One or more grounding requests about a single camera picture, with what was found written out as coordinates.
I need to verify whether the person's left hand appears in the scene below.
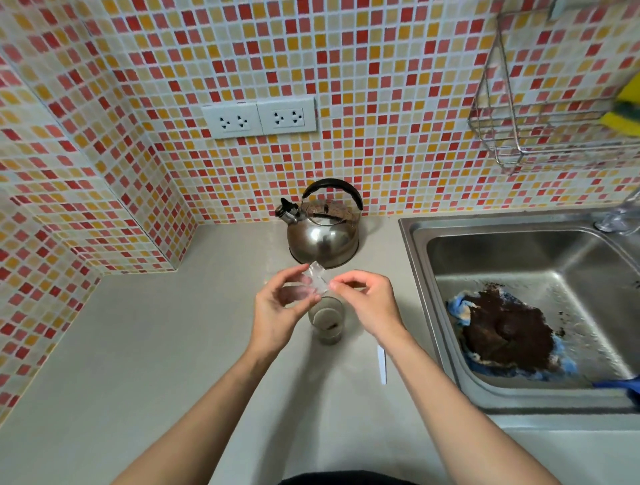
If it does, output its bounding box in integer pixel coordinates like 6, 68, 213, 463
248, 264, 322, 353

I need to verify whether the person's right hand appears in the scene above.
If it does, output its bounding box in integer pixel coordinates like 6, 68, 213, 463
329, 270, 408, 346

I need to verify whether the clear plastic packet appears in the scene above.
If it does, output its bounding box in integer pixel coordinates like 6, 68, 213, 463
299, 260, 334, 301

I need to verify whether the person's left forearm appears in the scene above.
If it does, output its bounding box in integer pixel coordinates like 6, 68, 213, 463
112, 340, 281, 485

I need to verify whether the person's right forearm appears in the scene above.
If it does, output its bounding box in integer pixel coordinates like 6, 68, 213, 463
380, 327, 562, 485

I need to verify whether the clear drinking glass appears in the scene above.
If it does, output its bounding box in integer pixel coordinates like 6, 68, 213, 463
308, 295, 347, 346

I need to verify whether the stainless steel sink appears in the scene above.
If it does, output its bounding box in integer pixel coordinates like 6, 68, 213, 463
398, 207, 640, 416

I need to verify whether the pile of brown coffee grounds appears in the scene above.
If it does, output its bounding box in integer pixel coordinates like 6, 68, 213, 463
459, 284, 567, 373

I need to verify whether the person's black clothing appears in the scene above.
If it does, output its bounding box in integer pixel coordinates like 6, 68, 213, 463
279, 470, 422, 485

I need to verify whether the blue cloth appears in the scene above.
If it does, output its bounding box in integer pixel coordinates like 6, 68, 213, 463
446, 287, 579, 382

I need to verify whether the chrome faucet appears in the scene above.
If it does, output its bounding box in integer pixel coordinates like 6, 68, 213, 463
593, 188, 640, 236

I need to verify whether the yellow and green sponge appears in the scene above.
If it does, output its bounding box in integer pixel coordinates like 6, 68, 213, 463
599, 74, 640, 139

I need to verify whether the steel kettle with black handle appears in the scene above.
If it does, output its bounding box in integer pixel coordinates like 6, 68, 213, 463
274, 178, 364, 269

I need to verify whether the white wall socket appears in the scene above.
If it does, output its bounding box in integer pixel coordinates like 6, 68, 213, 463
256, 97, 318, 136
201, 102, 264, 140

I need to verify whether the steel wire wall rack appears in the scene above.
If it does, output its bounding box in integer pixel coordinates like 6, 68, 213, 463
467, 7, 640, 169

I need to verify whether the blue plastic handle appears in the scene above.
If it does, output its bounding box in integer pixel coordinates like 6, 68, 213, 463
592, 374, 640, 408

